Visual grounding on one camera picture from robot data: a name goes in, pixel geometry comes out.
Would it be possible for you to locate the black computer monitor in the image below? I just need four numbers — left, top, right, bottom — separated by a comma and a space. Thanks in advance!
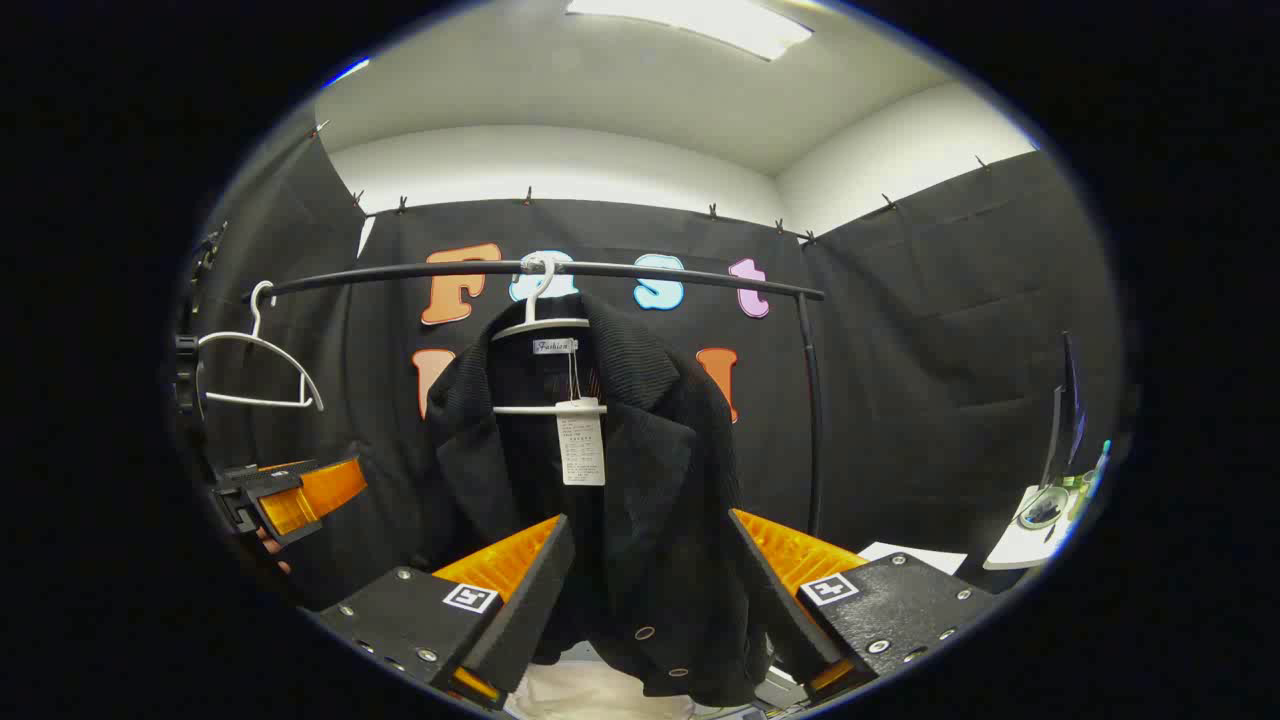
1040, 332, 1088, 491

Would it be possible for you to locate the black jacket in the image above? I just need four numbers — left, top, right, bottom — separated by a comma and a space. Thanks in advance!
425, 292, 771, 709

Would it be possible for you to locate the white laundry hamper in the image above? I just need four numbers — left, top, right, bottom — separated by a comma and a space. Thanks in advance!
505, 655, 701, 720

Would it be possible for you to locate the ceiling light panel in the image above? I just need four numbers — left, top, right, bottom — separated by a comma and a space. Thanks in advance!
565, 0, 813, 61

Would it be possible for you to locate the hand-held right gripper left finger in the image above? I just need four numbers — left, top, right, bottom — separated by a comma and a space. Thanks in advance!
313, 513, 579, 713

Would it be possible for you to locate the black backdrop cloth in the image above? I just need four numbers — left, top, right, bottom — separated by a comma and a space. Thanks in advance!
195, 130, 1126, 611

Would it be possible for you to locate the white plastic clothes hanger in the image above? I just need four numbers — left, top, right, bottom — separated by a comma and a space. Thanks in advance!
198, 280, 326, 413
490, 252, 609, 417

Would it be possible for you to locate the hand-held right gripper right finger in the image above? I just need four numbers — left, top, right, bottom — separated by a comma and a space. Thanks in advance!
727, 507, 1004, 706

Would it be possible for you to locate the black clothes rack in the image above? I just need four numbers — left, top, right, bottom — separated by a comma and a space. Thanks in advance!
243, 257, 828, 538

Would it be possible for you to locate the round grey dish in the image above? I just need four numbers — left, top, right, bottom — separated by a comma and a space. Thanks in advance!
1018, 487, 1069, 531

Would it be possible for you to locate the white paper sheet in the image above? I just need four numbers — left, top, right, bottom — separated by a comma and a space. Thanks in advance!
858, 541, 969, 577

